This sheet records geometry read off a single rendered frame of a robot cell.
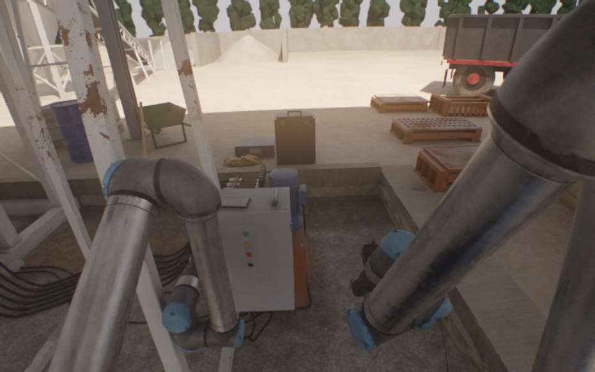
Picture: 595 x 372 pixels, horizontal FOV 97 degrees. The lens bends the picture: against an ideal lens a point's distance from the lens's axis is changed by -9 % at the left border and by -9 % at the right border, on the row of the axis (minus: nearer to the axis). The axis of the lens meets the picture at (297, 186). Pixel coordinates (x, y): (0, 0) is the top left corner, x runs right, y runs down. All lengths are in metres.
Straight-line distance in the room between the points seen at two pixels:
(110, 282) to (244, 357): 1.67
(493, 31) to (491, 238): 8.71
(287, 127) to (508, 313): 2.82
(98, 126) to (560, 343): 1.03
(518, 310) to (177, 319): 2.02
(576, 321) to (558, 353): 0.06
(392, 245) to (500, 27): 8.48
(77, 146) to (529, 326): 5.54
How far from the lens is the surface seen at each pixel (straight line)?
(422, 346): 2.37
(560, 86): 0.27
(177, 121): 5.24
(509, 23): 9.02
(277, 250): 1.31
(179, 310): 1.00
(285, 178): 1.96
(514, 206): 0.32
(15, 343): 3.13
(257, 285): 1.47
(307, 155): 3.78
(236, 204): 1.26
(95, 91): 0.92
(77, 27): 0.94
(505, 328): 2.25
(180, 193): 0.71
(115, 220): 0.71
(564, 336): 0.51
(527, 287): 2.56
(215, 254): 0.82
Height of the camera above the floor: 1.89
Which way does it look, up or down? 28 degrees down
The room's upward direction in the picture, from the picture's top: 2 degrees counter-clockwise
